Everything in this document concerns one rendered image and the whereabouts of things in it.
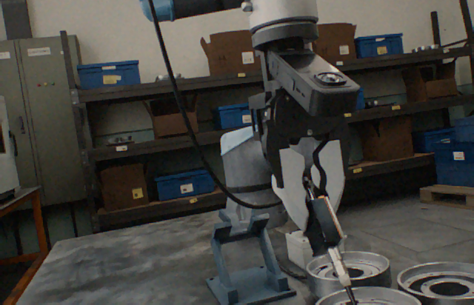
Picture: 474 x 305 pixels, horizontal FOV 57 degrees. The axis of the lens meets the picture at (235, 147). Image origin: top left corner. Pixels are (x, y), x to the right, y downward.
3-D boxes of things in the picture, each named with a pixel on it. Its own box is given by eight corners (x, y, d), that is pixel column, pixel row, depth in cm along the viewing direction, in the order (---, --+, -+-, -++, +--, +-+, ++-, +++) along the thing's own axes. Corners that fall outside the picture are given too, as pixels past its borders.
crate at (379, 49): (382, 61, 486) (380, 41, 485) (405, 54, 450) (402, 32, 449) (341, 65, 471) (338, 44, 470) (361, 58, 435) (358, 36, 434)
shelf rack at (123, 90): (307, 225, 414) (278, 12, 404) (97, 269, 367) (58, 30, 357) (286, 215, 469) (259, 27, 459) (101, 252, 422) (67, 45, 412)
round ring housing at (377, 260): (410, 289, 56) (406, 258, 56) (359, 321, 50) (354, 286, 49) (344, 274, 64) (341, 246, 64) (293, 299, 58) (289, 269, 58)
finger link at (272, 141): (304, 184, 47) (299, 104, 47) (310, 186, 46) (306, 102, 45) (262, 188, 46) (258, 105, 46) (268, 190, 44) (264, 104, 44)
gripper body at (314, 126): (310, 138, 54) (298, 38, 53) (346, 137, 45) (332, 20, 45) (252, 147, 52) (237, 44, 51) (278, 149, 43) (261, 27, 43)
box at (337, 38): (364, 58, 437) (359, 21, 436) (312, 64, 418) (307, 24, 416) (341, 66, 476) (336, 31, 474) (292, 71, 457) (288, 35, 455)
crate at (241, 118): (262, 123, 451) (259, 103, 450) (275, 122, 414) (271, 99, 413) (213, 131, 439) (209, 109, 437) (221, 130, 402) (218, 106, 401)
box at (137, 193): (158, 203, 387) (151, 161, 385) (100, 214, 371) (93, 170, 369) (151, 198, 425) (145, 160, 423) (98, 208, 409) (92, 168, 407)
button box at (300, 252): (346, 261, 69) (342, 231, 69) (305, 271, 68) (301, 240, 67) (324, 249, 77) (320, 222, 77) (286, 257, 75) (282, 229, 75)
